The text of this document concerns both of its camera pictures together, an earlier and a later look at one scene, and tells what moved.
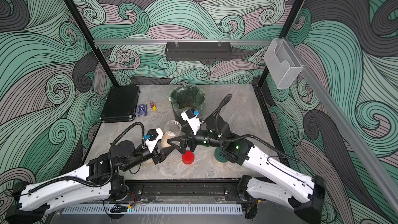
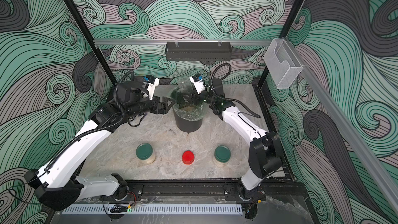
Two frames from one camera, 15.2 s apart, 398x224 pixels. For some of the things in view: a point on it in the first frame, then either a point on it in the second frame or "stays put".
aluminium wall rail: (179, 41) stays put
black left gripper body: (142, 155) to (146, 106)
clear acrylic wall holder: (282, 63) stays put
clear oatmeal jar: (172, 128) to (185, 89)
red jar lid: (188, 157) stays put
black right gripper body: (205, 138) to (205, 97)
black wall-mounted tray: (198, 51) stays put
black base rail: (186, 190) stays put
